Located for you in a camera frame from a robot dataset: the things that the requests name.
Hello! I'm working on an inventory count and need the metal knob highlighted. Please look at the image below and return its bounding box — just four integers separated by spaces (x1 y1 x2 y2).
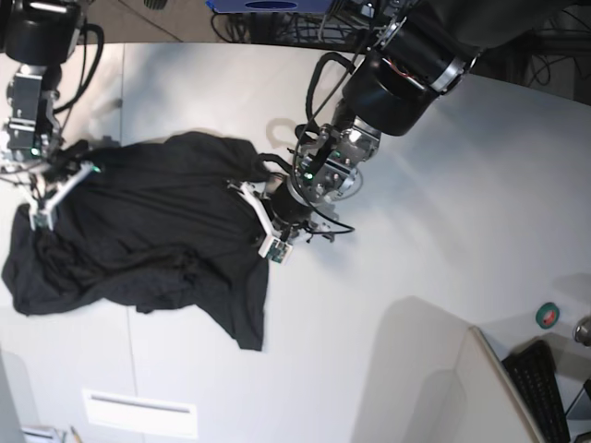
573 316 591 348

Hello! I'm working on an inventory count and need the white partition panel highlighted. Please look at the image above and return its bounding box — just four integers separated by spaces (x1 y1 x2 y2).
351 296 544 442

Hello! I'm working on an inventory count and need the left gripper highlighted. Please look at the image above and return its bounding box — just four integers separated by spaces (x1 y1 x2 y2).
263 177 320 240

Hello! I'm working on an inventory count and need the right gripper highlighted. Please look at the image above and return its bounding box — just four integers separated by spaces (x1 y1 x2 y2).
18 142 90 194

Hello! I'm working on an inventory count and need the green tape roll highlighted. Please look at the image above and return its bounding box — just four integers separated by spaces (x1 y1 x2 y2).
535 302 561 329

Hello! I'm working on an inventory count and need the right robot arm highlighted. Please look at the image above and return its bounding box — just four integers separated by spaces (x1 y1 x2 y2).
1 1 104 187

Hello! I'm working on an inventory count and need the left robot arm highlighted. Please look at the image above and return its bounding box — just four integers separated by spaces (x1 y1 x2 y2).
266 1 590 241

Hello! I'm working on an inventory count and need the black keyboard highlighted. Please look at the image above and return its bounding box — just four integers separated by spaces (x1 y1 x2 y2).
502 340 571 443

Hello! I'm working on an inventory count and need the black t-shirt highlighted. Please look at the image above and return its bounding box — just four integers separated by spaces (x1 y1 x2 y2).
1 132 270 351

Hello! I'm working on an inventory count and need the pencil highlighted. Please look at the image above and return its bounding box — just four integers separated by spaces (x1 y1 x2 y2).
70 426 82 443

